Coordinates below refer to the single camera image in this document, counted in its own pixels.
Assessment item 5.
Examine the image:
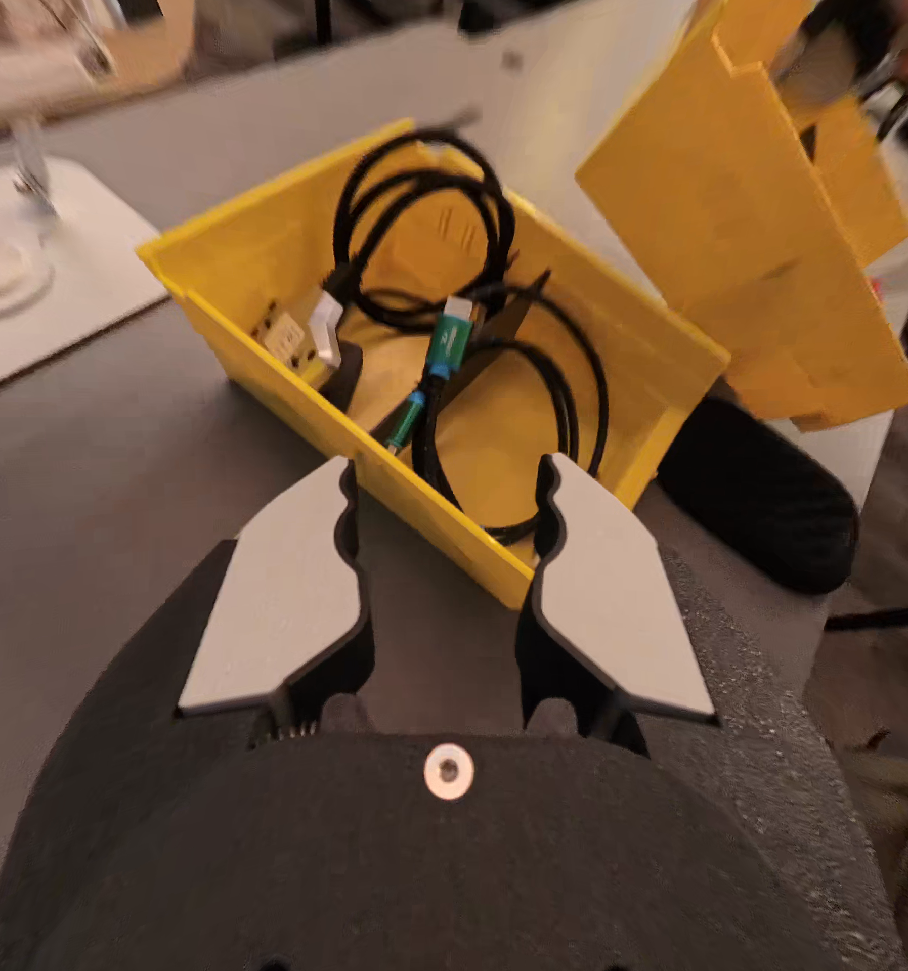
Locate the braided black hdmi cable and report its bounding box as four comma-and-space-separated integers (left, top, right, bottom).
410, 281, 612, 547

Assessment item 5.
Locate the thick black hub cable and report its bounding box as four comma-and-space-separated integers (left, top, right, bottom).
331, 129, 517, 335

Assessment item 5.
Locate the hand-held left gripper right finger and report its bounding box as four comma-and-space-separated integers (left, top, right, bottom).
516, 453, 718, 731

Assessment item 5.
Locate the yellow plastic bin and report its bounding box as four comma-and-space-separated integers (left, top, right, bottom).
575, 0, 908, 433
135, 117, 731, 611

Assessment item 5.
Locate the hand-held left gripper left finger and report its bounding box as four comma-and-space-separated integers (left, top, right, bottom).
177, 455, 376, 720

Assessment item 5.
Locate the black round fabric object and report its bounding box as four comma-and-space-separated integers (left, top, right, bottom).
655, 396, 860, 596

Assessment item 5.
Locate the white metal document stand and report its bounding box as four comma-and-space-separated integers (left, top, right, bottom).
0, 114, 168, 399

